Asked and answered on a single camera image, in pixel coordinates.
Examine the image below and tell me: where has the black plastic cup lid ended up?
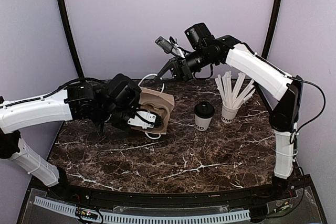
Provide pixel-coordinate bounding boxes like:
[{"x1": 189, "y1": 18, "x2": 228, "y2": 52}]
[{"x1": 194, "y1": 101, "x2": 215, "y2": 119}]

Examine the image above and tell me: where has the wrapped straw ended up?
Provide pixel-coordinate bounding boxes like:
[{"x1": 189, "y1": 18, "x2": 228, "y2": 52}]
[
  {"x1": 215, "y1": 75, "x2": 226, "y2": 105},
  {"x1": 222, "y1": 71, "x2": 233, "y2": 109},
  {"x1": 236, "y1": 80, "x2": 255, "y2": 108},
  {"x1": 232, "y1": 72, "x2": 246, "y2": 109}
]

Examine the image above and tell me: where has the black frame post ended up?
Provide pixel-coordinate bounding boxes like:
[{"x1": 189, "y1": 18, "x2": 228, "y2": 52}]
[
  {"x1": 261, "y1": 0, "x2": 281, "y2": 59},
  {"x1": 57, "y1": 0, "x2": 85, "y2": 78}
]

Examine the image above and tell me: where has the white slotted cable duct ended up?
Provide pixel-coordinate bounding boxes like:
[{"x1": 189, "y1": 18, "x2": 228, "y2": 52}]
[{"x1": 33, "y1": 196, "x2": 250, "y2": 223}]

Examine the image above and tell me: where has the white paper coffee cup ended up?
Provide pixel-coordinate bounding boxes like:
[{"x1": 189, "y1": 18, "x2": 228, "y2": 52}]
[{"x1": 195, "y1": 112, "x2": 214, "y2": 131}]

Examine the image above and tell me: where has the white cup holding straws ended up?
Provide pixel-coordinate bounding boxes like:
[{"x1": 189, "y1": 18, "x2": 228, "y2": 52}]
[{"x1": 220, "y1": 104, "x2": 240, "y2": 124}]

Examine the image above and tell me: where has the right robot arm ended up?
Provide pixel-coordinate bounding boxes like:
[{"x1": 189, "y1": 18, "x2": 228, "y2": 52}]
[{"x1": 154, "y1": 23, "x2": 306, "y2": 179}]

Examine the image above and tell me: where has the small circuit board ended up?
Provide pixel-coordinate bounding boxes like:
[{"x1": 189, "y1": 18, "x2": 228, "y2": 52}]
[{"x1": 75, "y1": 208, "x2": 98, "y2": 221}]

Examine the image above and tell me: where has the black front rail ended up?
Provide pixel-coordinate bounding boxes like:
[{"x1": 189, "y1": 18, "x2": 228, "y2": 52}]
[{"x1": 48, "y1": 177, "x2": 307, "y2": 209}]

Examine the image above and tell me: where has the brown pulp cup carrier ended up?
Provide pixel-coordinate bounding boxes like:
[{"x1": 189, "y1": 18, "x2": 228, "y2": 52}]
[{"x1": 141, "y1": 102, "x2": 171, "y2": 134}]

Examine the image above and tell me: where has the left black frame post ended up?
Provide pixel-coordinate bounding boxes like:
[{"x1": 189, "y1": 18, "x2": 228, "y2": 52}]
[{"x1": 57, "y1": 0, "x2": 85, "y2": 78}]

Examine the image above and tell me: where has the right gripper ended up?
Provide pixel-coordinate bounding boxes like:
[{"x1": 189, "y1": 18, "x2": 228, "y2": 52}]
[{"x1": 154, "y1": 46, "x2": 216, "y2": 82}]

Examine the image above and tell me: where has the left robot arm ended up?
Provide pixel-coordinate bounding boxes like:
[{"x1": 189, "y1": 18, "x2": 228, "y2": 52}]
[{"x1": 1, "y1": 73, "x2": 141, "y2": 201}]

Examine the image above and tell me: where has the right black frame post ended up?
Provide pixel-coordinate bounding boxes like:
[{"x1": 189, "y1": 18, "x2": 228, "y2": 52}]
[{"x1": 261, "y1": 0, "x2": 281, "y2": 59}]

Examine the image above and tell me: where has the brown paper bag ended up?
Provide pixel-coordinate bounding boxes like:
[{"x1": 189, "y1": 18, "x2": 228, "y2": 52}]
[{"x1": 131, "y1": 73, "x2": 175, "y2": 140}]

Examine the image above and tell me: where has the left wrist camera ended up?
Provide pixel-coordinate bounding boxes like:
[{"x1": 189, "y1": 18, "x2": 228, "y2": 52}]
[{"x1": 127, "y1": 110, "x2": 163, "y2": 130}]

